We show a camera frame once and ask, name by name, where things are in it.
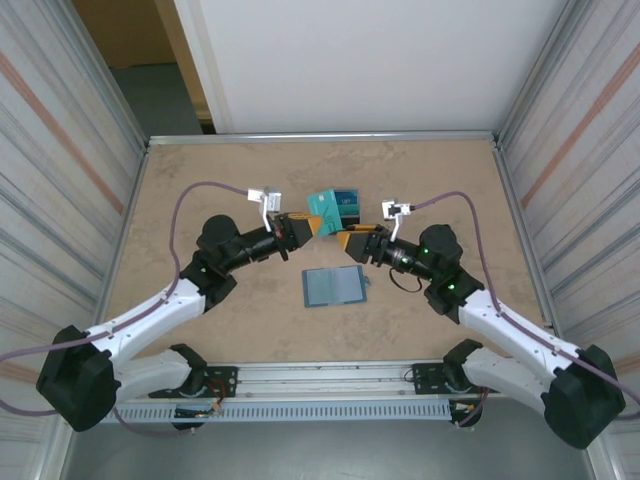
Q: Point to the teal credit card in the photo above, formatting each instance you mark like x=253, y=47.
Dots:
x=352, y=208
x=325, y=210

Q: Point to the clear acrylic card stand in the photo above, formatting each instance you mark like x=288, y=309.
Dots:
x=358, y=222

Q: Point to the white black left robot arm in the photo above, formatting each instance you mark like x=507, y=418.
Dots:
x=150, y=312

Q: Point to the small circuit board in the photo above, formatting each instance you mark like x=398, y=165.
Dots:
x=197, y=413

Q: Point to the aluminium corner post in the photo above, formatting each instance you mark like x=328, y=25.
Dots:
x=119, y=85
x=535, y=85

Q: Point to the blue card holder wallet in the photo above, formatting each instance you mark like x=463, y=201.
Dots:
x=350, y=285

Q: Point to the ribbed translucent side panel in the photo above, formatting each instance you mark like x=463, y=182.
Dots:
x=590, y=175
x=50, y=175

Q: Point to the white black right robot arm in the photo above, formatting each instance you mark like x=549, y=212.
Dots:
x=510, y=325

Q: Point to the white door frame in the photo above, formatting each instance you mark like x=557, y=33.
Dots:
x=200, y=50

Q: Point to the clear box of cards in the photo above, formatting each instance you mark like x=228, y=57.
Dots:
x=350, y=195

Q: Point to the aluminium frame cross bar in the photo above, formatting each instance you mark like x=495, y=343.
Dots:
x=325, y=137

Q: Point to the aluminium frame side bar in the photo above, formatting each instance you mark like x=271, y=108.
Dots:
x=133, y=200
x=514, y=200

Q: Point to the brown wooden wall panel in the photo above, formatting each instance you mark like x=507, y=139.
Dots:
x=125, y=30

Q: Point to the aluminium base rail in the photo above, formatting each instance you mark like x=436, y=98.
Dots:
x=325, y=380

